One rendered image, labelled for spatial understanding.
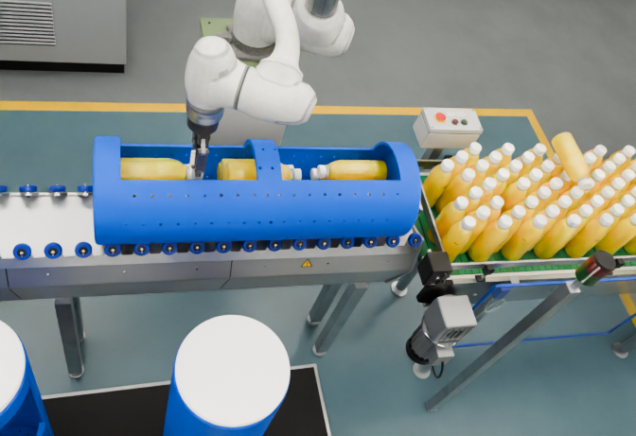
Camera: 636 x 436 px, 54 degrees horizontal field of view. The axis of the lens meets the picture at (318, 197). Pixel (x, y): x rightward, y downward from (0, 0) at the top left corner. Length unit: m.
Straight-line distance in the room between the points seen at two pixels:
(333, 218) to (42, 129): 1.96
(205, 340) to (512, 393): 1.80
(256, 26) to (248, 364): 1.09
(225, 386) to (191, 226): 0.41
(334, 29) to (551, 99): 2.64
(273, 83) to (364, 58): 2.70
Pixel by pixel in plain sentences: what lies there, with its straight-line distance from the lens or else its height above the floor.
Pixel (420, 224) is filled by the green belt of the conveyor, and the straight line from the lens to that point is 2.13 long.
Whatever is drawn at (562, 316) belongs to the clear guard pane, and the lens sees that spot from 2.50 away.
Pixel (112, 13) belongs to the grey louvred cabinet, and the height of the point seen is 0.42.
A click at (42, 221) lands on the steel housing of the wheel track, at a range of 1.90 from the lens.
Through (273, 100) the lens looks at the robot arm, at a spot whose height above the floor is 1.55.
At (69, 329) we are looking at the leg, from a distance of 2.27.
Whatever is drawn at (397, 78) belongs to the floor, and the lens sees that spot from 4.00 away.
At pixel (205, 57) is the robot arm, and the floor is 1.60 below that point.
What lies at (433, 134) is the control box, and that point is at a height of 1.07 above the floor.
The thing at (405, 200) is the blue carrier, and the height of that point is 1.19.
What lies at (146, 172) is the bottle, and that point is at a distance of 1.65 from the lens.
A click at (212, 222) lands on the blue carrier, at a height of 1.13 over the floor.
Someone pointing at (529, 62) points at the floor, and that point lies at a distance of 4.67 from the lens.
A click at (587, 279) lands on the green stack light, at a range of 1.91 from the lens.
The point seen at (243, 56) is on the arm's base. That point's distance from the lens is 2.20.
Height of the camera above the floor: 2.50
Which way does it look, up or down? 51 degrees down
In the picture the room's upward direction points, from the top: 22 degrees clockwise
